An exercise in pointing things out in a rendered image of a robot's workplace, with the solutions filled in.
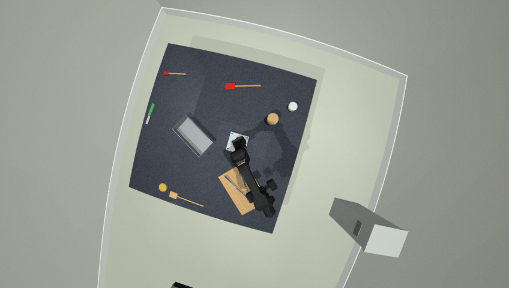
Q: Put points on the light wooden board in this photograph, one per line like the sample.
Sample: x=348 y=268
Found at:
x=238 y=198

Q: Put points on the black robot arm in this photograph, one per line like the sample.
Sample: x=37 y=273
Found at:
x=262 y=201

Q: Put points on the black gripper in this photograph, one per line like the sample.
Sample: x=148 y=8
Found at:
x=270 y=184

